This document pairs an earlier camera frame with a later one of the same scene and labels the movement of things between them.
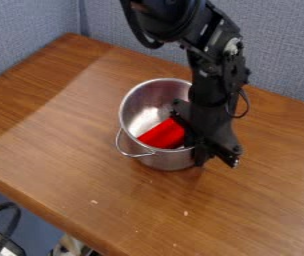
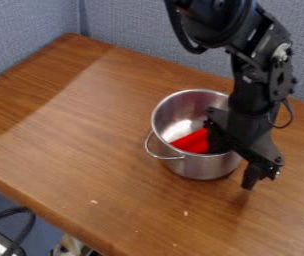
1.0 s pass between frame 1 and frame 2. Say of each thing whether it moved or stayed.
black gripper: moved
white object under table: stayed
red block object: moved
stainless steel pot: moved
